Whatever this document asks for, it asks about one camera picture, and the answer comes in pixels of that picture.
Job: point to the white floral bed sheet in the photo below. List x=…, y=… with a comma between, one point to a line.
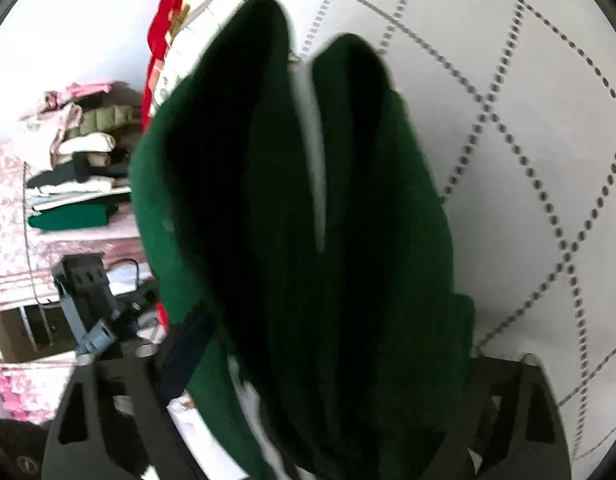
x=514, y=105

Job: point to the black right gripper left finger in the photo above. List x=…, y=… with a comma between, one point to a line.
x=113, y=421

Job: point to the red floral blanket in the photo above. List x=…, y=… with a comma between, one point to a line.
x=166, y=23

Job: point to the green white varsity jacket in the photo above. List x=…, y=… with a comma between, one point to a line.
x=353, y=336

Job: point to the pink patterned cloth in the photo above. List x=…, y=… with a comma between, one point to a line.
x=34, y=362

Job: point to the stack of folded clothes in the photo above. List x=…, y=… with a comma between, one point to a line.
x=77, y=146

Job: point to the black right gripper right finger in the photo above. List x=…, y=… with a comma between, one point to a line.
x=509, y=427

